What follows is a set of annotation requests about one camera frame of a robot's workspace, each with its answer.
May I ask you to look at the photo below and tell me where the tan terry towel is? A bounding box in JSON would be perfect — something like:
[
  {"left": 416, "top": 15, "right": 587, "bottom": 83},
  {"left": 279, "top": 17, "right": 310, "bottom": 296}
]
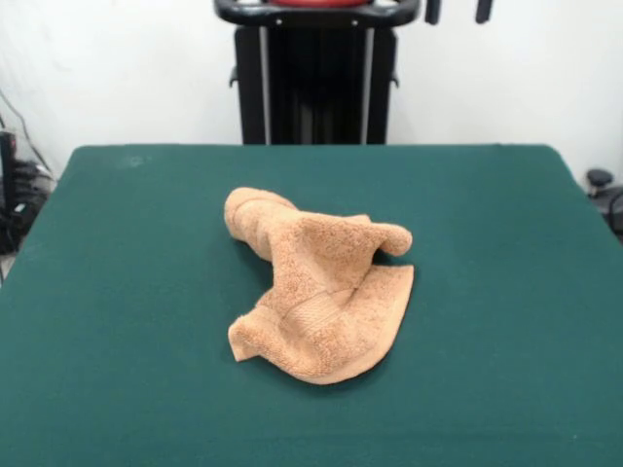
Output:
[{"left": 223, "top": 187, "right": 417, "bottom": 386}]

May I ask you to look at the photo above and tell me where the black round knob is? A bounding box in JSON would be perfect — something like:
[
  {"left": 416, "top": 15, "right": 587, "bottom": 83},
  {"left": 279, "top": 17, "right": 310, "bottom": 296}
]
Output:
[{"left": 585, "top": 167, "right": 616, "bottom": 190}]

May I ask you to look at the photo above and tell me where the grey chair part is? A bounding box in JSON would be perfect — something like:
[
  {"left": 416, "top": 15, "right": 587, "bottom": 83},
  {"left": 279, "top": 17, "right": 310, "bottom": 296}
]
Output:
[{"left": 587, "top": 184, "right": 623, "bottom": 226}]

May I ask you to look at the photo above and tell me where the dark green table cloth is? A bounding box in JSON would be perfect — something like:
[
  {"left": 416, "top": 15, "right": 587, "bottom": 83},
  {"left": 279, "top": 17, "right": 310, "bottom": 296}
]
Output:
[{"left": 0, "top": 143, "right": 623, "bottom": 467}]

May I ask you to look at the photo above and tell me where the black electronics box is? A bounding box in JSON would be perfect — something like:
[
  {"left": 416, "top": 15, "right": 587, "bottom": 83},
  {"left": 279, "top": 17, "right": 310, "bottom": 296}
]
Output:
[{"left": 0, "top": 128, "right": 20, "bottom": 255}]

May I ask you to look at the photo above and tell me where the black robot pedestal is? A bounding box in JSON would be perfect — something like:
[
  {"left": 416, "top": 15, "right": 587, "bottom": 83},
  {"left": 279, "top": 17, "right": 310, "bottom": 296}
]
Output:
[{"left": 212, "top": 0, "right": 421, "bottom": 146}]

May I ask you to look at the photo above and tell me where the grey cable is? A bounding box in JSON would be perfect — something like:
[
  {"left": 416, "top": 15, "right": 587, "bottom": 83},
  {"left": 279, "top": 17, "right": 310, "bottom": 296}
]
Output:
[{"left": 0, "top": 89, "right": 54, "bottom": 177}]

